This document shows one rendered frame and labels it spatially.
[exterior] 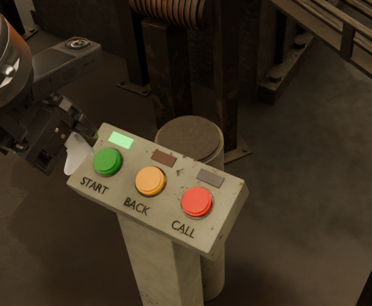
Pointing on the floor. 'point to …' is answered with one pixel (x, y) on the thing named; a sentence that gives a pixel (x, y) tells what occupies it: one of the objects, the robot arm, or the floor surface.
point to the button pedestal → (162, 217)
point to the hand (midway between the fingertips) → (89, 144)
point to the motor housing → (171, 51)
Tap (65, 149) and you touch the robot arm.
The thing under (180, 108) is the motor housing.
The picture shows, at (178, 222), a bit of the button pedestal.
